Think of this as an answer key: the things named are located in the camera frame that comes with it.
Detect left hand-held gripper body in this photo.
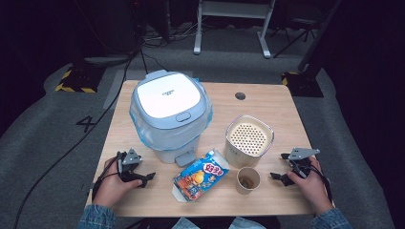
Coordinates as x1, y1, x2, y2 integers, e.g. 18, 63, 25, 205
116, 148, 144, 183

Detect dark tea bag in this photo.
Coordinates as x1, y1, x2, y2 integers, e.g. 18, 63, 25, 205
239, 177, 255, 189

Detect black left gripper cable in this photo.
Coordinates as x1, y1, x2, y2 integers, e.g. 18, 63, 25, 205
91, 152, 128, 202

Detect person's left hand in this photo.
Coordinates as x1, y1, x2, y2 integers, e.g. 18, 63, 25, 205
92, 156, 143, 209

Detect black base with hazard stripes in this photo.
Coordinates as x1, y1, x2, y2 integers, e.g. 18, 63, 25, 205
54, 62, 106, 94

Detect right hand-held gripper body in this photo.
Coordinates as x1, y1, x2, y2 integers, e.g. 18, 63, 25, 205
286, 147, 321, 177

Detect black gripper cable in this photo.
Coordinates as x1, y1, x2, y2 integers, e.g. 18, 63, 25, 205
91, 152, 128, 202
294, 160, 334, 203

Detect black pole with hazard-striped base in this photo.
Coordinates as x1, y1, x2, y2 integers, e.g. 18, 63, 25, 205
281, 0, 343, 98

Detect person's right hand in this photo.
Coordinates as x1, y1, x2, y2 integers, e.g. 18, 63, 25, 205
286, 156, 334, 216

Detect long black floor cable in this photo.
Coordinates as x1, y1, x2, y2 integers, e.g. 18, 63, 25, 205
12, 47, 142, 229

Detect black tripod stand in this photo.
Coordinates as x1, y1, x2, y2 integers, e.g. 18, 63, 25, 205
272, 17, 319, 59

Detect person's right leg in jeans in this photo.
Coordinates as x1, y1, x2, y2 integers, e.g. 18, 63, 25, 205
228, 216, 266, 229

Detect beige canister with perforated strainer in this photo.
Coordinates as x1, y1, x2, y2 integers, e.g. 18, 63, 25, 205
223, 114, 275, 170

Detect white and blue pedal bin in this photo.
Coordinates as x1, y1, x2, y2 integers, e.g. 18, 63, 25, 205
128, 69, 214, 168

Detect tangle of floor cables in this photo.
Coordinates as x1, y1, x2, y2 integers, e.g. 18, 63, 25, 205
141, 17, 204, 49

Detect brown paper cup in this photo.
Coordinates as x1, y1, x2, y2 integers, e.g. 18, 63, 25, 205
235, 166, 262, 196

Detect person's left leg in jeans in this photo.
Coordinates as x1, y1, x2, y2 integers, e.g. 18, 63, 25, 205
171, 217, 204, 229

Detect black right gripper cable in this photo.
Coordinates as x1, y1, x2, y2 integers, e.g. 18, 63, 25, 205
294, 160, 334, 203

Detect person's leg in jeans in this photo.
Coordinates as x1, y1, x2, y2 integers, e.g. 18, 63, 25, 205
228, 216, 266, 229
171, 217, 204, 229

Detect white desk frame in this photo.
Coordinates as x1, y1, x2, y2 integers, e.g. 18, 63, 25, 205
193, 0, 277, 59

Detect blue snack packet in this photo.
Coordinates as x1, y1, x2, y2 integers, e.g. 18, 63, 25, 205
171, 149, 231, 203

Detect grey floor cable cover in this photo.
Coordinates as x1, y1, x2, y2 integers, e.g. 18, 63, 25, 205
102, 69, 129, 111

